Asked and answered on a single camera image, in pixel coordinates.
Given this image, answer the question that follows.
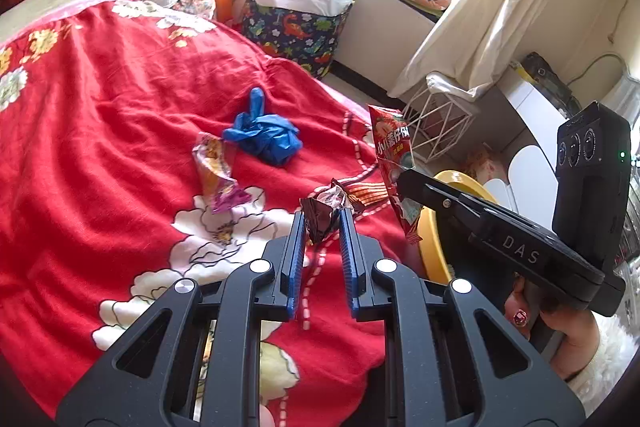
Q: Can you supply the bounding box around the cream curtain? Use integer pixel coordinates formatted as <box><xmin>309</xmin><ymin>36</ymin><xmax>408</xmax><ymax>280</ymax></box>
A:
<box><xmin>387</xmin><ymin>0</ymin><xmax>587</xmax><ymax>100</ymax></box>

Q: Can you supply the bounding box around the beige blanket with pink border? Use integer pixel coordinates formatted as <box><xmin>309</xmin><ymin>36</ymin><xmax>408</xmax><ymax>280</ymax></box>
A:
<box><xmin>0</xmin><ymin>0</ymin><xmax>103</xmax><ymax>48</ymax></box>

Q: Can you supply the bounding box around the yellow plastic basin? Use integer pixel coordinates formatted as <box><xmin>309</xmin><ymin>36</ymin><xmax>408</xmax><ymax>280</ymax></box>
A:
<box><xmin>415</xmin><ymin>170</ymin><xmax>501</xmax><ymax>286</ymax></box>

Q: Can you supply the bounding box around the person's right hand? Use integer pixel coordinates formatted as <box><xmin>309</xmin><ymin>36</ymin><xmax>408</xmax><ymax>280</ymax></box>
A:
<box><xmin>504</xmin><ymin>292</ymin><xmax>602</xmax><ymax>381</ymax></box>

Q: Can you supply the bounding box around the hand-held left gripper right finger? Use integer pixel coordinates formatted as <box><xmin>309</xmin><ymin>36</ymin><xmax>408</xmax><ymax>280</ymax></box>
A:
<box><xmin>339</xmin><ymin>207</ymin><xmax>586</xmax><ymax>427</ymax></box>

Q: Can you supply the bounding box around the white chair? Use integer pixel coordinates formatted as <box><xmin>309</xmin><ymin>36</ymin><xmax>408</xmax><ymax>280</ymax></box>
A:
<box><xmin>482</xmin><ymin>144</ymin><xmax>562</xmax><ymax>214</ymax></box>

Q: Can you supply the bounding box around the purple orange snack wrapper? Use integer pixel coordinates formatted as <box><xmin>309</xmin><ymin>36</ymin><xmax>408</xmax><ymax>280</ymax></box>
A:
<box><xmin>192</xmin><ymin>132</ymin><xmax>252</xmax><ymax>215</ymax></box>

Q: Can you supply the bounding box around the white desk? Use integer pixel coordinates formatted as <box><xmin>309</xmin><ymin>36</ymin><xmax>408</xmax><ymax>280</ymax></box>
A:
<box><xmin>500</xmin><ymin>67</ymin><xmax>572</xmax><ymax>144</ymax></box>

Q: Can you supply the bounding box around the dinosaur print storage bag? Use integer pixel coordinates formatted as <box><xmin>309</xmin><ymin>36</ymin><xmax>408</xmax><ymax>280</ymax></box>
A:
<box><xmin>241</xmin><ymin>0</ymin><xmax>354</xmax><ymax>80</ymax></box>

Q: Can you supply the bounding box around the red snack packet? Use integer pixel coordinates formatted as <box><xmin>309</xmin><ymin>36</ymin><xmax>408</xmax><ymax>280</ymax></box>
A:
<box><xmin>367</xmin><ymin>103</ymin><xmax>427</xmax><ymax>246</ymax></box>

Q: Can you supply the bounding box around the person's right forearm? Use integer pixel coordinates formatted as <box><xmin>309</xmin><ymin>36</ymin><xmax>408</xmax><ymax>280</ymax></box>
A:
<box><xmin>567</xmin><ymin>312</ymin><xmax>637</xmax><ymax>415</ymax></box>

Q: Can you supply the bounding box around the thin cable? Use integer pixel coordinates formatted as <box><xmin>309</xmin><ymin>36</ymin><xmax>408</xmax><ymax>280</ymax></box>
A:
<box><xmin>564</xmin><ymin>51</ymin><xmax>629</xmax><ymax>88</ymax></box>

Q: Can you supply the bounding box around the dark foil wrapper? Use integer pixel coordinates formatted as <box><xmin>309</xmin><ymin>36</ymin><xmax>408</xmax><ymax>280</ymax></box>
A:
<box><xmin>300</xmin><ymin>178</ymin><xmax>367</xmax><ymax>247</ymax></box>

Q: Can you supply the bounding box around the white wire basket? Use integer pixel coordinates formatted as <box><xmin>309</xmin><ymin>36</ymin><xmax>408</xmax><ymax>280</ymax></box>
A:
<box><xmin>400</xmin><ymin>72</ymin><xmax>481</xmax><ymax>164</ymax></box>

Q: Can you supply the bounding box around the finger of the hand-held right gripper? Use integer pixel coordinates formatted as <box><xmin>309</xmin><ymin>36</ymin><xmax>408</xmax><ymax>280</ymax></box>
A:
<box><xmin>396</xmin><ymin>168</ymin><xmax>489</xmax><ymax>236</ymax></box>

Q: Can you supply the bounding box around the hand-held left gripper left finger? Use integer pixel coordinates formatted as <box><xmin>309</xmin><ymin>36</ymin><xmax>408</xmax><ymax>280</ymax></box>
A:
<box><xmin>55</xmin><ymin>209</ymin><xmax>307</xmax><ymax>427</ymax></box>

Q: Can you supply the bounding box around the blue rubber glove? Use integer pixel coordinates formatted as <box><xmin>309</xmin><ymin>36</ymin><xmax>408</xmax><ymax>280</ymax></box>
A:
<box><xmin>221</xmin><ymin>87</ymin><xmax>302</xmax><ymax>166</ymax></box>

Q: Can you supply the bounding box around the red floral blanket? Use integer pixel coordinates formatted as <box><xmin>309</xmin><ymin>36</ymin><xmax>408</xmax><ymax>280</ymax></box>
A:
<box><xmin>0</xmin><ymin>0</ymin><xmax>427</xmax><ymax>419</ymax></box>

